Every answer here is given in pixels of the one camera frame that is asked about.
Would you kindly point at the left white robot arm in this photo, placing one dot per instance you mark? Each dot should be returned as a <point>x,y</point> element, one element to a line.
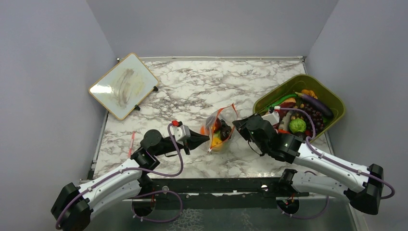
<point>76,206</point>

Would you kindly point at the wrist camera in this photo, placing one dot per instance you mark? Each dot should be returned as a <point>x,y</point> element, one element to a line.
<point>272,116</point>
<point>181,132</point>

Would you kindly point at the yellow orange fruit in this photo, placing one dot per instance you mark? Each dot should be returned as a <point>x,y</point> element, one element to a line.
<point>216,144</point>

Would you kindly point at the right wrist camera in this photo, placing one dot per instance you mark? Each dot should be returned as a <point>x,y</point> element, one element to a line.
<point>272,116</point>

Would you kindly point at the gold framed mirror tray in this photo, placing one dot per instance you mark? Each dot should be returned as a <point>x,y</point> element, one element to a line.
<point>124,86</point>

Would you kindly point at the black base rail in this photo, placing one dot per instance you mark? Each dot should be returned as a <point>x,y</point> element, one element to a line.
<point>213,193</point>

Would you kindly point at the purple eggplant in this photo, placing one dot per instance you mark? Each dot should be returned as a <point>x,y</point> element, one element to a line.
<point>326,111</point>

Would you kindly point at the dark red grape bunch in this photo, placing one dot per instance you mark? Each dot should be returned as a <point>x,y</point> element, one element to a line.
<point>316,116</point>

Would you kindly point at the orange pumpkin piece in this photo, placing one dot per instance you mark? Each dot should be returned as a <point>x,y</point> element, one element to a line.
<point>309,93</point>

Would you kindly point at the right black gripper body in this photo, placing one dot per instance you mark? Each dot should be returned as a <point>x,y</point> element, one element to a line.
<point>245,133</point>

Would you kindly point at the green custard apple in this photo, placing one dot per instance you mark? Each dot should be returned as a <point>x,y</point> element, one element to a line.
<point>297,125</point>

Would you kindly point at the clear zip top bag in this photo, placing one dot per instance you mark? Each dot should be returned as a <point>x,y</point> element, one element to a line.
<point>228,114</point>

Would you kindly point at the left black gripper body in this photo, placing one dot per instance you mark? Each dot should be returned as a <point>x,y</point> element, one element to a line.
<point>185,145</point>

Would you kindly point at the olive green plastic bin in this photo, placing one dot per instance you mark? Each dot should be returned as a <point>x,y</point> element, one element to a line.
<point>297,84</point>

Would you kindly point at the halved fig piece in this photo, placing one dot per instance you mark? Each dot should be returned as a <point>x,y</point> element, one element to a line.
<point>289,103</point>

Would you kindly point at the white garlic bulb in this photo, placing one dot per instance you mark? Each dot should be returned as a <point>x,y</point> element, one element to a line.
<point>284,124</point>

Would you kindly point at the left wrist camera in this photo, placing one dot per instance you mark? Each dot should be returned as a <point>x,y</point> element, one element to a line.
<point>181,132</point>

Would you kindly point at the green long bean pod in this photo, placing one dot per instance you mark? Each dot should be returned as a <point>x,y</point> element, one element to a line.
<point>281,100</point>

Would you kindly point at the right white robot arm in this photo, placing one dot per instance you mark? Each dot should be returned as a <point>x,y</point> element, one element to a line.
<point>360,185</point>

